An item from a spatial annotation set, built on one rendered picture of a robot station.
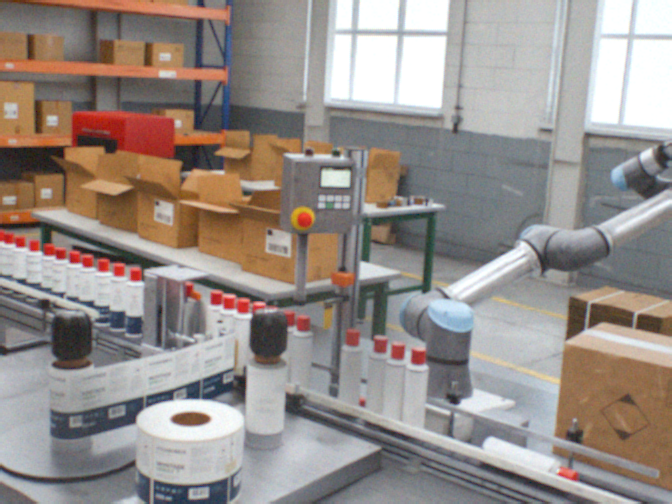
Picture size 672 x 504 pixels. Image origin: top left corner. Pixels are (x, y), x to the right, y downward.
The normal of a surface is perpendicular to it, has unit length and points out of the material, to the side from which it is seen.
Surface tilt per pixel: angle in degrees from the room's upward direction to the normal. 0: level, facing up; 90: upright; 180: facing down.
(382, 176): 88
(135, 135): 90
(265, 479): 0
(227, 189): 73
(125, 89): 90
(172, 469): 90
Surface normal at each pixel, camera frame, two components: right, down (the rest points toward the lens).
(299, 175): 0.28, 0.20
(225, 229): -0.71, 0.10
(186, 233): 0.75, 0.16
